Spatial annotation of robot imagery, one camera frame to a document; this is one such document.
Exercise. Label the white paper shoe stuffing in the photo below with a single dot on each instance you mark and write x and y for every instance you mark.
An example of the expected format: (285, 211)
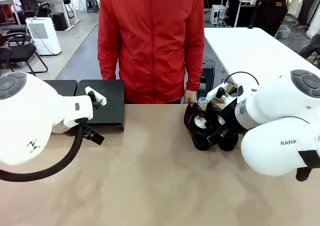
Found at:
(201, 121)
(220, 120)

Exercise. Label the person's right forearm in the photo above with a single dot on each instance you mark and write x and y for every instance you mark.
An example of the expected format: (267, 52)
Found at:
(107, 66)

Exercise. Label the grey plastic storage bin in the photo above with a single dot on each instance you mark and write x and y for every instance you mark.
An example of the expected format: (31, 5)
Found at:
(283, 32)

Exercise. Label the black office chair at desk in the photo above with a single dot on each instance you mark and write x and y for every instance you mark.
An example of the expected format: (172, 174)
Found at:
(30, 3)

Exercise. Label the black computer tower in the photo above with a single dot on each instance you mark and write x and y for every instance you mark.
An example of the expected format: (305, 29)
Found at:
(59, 21)

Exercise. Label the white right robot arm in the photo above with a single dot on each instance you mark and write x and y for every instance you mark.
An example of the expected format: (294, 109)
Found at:
(275, 106)

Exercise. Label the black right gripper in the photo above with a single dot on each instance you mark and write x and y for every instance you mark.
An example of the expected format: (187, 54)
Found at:
(230, 113)

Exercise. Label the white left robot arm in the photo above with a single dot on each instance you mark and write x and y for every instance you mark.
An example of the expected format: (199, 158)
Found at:
(25, 116)

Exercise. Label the black vertical pole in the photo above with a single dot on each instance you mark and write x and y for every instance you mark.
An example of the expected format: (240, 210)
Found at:
(254, 8)

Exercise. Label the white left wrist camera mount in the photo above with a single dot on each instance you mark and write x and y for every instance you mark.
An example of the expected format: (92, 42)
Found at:
(96, 93)

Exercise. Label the white computer case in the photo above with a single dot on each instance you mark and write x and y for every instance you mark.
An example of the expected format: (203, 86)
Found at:
(217, 14)

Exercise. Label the person in red jacket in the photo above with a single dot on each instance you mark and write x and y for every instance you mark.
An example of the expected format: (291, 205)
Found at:
(150, 43)

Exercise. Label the person's left hand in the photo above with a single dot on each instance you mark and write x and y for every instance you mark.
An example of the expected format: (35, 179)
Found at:
(191, 96)

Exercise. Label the background person in black apron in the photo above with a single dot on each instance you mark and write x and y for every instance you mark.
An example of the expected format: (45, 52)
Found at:
(271, 8)

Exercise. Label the person's left forearm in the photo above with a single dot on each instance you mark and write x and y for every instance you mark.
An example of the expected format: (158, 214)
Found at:
(195, 71)

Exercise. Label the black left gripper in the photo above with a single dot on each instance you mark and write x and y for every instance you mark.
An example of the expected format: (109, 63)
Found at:
(93, 134)

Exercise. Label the grey plastic step stool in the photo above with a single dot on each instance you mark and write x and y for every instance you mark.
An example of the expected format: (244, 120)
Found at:
(92, 3)

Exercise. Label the seated person in grey trousers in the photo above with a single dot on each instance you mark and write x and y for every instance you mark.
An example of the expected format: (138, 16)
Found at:
(310, 48)

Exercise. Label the black round bin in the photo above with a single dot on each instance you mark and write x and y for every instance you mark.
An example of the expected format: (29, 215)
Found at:
(208, 73)

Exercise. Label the white folding table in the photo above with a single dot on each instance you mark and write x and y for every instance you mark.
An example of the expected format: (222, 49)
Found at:
(245, 51)

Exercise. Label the black leather shoe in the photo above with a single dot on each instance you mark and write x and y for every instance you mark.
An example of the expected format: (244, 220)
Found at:
(200, 139)
(228, 143)

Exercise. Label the white air purifier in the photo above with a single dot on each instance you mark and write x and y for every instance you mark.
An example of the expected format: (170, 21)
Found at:
(43, 36)

